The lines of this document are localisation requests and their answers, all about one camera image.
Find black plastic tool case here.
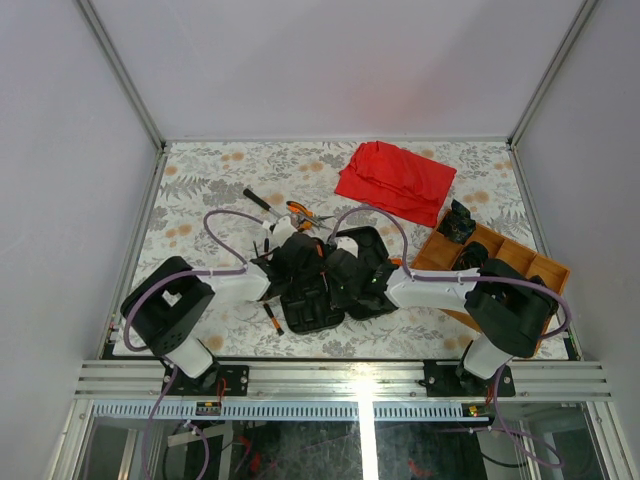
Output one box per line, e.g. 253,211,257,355
273,226,398,335

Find small orange black screwdriver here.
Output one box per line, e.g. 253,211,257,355
263,302,284,336

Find aluminium front rail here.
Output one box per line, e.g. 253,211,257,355
74,360,612,421

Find red folded cloth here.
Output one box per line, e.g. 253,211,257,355
335,141,457,227

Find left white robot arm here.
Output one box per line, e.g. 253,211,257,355
120,232,324,395

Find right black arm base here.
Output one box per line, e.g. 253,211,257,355
418,360,515,398

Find black handled hammer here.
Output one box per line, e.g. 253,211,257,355
243,188,284,219

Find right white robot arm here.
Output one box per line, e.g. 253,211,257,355
325,248,561,395

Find orange black pliers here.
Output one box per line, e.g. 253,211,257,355
286,200,332,231

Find large orange handled screwdriver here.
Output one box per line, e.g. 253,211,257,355
320,270,331,299

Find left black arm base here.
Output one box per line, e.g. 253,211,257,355
168,363,250,399

